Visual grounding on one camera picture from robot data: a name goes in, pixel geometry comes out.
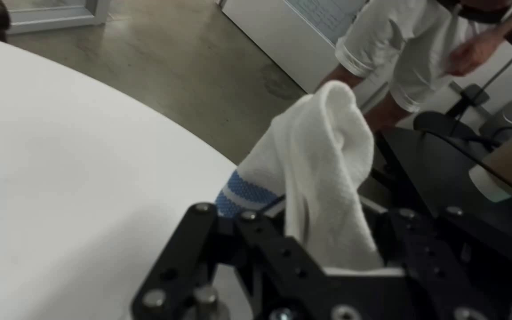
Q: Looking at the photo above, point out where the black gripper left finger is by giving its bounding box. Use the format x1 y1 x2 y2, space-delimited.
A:
130 202 306 320

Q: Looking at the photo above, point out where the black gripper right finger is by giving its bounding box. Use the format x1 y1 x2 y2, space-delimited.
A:
379 205 512 320

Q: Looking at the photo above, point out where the white towel with blue stripes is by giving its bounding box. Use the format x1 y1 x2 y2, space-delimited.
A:
213 79 409 278

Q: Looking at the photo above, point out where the person's bare forearm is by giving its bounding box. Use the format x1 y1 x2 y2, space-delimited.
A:
491 13 512 49
316 63 416 136

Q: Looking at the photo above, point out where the person's bare hand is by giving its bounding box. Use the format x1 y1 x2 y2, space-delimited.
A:
448 31 505 79

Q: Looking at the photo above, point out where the black equipment cart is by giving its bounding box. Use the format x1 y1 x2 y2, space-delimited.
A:
373 127 512 251

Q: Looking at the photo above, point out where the person in white clothes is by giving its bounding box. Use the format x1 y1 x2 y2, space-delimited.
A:
316 0 512 136

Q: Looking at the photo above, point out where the thin black desk cable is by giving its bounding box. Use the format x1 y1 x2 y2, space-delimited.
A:
419 129 512 200

